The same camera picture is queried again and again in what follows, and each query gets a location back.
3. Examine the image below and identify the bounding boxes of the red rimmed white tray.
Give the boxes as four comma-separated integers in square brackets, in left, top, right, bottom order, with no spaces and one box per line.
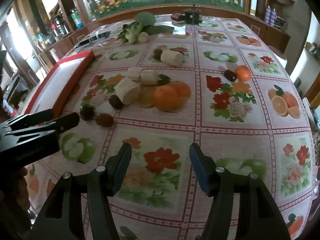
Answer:
[24,50,95,118]

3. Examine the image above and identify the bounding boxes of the pink thermos bottle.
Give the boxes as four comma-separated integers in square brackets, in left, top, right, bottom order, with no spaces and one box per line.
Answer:
[49,48,60,62]

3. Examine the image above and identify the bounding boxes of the brownish passion fruit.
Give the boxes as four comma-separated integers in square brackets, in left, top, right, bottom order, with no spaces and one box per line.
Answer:
[94,113,114,127]

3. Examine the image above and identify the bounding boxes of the white yam piece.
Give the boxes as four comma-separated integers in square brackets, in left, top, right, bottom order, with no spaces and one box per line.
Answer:
[115,77,140,105]
[161,49,184,67]
[126,67,144,81]
[140,69,159,86]

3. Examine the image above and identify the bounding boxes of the green plastic bottle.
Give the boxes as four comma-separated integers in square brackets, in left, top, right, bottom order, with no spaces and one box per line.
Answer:
[71,8,84,29]

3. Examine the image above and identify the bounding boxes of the orange near white pieces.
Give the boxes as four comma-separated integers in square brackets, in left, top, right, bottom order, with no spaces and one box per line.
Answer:
[153,85,178,112]

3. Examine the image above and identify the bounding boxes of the small orange far right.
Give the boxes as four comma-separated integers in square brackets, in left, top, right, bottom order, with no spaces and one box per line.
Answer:
[235,65,252,82]

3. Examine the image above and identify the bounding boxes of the floral fruit print tablecloth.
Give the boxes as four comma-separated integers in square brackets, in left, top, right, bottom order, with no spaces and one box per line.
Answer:
[26,17,317,239]

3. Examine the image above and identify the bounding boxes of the green leafy bok choy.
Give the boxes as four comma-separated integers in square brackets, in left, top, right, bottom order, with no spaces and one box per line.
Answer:
[118,11,156,44]

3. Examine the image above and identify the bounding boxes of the small white round piece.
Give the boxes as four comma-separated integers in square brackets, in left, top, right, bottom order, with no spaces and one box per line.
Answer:
[138,32,150,43]

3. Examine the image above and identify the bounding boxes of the green cucumber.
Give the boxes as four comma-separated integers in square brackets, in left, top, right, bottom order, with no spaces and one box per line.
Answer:
[145,25,174,35]

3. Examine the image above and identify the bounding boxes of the red black box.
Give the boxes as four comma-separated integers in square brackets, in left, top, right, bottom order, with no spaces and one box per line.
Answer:
[171,13,185,22]

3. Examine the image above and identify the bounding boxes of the black pot on table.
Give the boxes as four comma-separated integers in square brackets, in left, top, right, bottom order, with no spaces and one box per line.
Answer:
[184,4,202,25]

